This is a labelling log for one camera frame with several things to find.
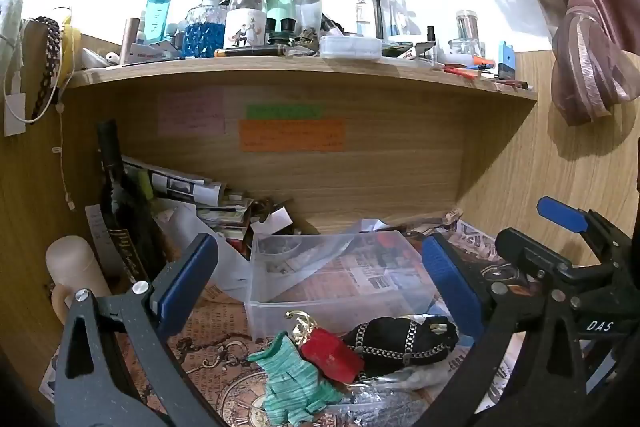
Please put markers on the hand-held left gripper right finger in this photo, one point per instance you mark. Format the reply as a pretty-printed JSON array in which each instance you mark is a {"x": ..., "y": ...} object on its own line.
[{"x": 450, "y": 287}]

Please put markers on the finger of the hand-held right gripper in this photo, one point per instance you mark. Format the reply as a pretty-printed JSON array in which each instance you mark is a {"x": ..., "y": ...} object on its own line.
[
  {"x": 560, "y": 213},
  {"x": 530, "y": 252}
]

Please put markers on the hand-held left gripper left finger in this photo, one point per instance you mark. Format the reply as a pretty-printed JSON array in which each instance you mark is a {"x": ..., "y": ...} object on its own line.
[{"x": 187, "y": 277}]

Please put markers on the gold ornament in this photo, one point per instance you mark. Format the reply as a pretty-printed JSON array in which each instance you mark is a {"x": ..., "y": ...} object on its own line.
[{"x": 302, "y": 332}]

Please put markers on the clear plastic container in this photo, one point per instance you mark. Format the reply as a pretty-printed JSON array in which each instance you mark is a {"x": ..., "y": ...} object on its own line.
[{"x": 320, "y": 277}]

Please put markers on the red pouch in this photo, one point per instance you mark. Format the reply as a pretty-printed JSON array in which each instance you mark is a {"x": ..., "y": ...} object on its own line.
[{"x": 330, "y": 354}]

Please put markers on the silver foil bag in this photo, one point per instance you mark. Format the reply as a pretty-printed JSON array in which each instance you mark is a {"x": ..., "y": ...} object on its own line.
[{"x": 380, "y": 407}]

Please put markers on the green knit cloth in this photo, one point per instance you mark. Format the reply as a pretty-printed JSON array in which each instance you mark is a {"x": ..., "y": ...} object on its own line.
[{"x": 290, "y": 377}]

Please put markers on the white plastic sheet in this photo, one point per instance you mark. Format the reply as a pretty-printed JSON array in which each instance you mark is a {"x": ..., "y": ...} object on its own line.
[{"x": 200, "y": 224}]

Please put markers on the stack of booklets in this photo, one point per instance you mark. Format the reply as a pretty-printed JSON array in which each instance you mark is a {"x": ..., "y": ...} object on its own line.
[{"x": 225, "y": 219}]

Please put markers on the dark wine bottle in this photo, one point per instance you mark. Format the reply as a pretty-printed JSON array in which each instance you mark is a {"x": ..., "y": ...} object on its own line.
[{"x": 125, "y": 227}]

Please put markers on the vintage newspaper print paper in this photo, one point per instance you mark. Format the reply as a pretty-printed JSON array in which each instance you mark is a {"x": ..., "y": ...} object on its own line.
[{"x": 215, "y": 357}]

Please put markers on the pile of papers and boxes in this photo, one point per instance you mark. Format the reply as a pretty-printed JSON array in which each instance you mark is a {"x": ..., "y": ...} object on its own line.
[{"x": 180, "y": 187}]

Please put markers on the white note card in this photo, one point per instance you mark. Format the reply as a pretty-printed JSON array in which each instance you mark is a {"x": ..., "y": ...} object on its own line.
[{"x": 272, "y": 222}]

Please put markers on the beige mug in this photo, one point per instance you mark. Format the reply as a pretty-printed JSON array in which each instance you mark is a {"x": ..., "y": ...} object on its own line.
[{"x": 75, "y": 267}]

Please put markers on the dark red pen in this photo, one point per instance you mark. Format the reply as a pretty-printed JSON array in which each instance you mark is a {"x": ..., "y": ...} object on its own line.
[{"x": 512, "y": 83}]

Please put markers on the blue card tool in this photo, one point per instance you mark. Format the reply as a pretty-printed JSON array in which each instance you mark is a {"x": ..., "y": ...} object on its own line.
[{"x": 506, "y": 62}]

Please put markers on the pink sticky note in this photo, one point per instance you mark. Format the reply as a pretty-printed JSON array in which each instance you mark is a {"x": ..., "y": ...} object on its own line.
[{"x": 190, "y": 112}]

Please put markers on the striped pink curtain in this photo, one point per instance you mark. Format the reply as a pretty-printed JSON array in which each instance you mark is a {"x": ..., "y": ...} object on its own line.
[{"x": 590, "y": 47}]

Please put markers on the orange marker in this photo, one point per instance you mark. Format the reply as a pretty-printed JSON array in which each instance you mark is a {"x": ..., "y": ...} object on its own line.
[{"x": 482, "y": 63}]

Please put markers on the orange sticky note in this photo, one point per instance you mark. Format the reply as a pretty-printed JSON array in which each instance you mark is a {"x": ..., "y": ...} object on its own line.
[{"x": 292, "y": 136}]

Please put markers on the low glass jar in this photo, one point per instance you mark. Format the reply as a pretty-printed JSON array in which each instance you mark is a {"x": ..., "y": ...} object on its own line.
[{"x": 465, "y": 48}]

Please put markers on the green sticky note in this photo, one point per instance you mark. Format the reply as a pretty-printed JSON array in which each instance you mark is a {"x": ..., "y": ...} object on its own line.
[{"x": 285, "y": 111}]

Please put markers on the tall clear cylinder jar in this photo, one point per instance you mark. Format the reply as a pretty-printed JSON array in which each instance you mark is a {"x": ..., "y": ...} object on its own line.
[{"x": 467, "y": 26}]

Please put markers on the black cap nail polish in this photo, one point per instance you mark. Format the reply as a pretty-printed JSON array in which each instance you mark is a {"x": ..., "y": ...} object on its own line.
[{"x": 431, "y": 36}]

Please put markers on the white red box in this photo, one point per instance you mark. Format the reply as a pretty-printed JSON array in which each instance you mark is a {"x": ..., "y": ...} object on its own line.
[{"x": 150, "y": 53}]

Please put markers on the brown fountain pen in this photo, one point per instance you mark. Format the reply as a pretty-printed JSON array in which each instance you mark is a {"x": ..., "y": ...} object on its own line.
[{"x": 250, "y": 52}]

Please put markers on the white rounded object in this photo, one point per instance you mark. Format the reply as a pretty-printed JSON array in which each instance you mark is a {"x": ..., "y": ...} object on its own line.
[{"x": 97, "y": 58}]

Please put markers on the wooden shelf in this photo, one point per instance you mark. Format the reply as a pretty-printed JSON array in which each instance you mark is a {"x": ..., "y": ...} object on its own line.
[{"x": 300, "y": 68}]

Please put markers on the white charger adapter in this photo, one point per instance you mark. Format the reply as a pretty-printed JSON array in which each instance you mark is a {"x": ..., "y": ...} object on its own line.
[{"x": 15, "y": 112}]

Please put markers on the blue liquid glass bottle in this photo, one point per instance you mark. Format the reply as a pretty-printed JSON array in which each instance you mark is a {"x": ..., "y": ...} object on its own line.
[{"x": 205, "y": 37}]

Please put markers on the rose gold tube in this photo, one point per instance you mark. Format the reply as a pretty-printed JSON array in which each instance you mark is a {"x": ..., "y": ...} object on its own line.
[{"x": 131, "y": 39}]

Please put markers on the yellow object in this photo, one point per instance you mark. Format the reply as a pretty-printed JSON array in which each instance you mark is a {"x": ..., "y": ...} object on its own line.
[{"x": 72, "y": 49}]

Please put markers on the clear lidded box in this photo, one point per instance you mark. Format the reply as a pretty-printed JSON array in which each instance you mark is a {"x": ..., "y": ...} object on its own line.
[{"x": 350, "y": 48}]

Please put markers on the teal plastic bottle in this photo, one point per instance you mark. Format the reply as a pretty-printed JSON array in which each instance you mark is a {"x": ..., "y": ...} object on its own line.
[{"x": 158, "y": 19}]

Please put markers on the clear illustrated label bottle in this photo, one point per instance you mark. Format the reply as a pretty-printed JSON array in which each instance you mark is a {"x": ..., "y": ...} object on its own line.
[{"x": 245, "y": 22}]

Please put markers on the small black ink bottle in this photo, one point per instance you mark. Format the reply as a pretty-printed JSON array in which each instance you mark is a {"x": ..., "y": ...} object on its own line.
[
  {"x": 288, "y": 29},
  {"x": 273, "y": 29}
]

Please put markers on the braided headband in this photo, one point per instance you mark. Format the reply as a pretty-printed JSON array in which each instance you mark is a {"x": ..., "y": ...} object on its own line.
[{"x": 50, "y": 52}]

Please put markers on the brush blister package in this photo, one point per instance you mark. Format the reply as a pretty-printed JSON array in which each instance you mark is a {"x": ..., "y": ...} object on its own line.
[{"x": 380, "y": 7}]

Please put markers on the clear glass jar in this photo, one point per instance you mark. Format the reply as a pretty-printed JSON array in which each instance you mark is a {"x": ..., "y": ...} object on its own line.
[{"x": 307, "y": 9}]

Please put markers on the white lace cloth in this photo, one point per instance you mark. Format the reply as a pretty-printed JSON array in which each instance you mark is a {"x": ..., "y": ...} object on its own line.
[{"x": 10, "y": 22}]

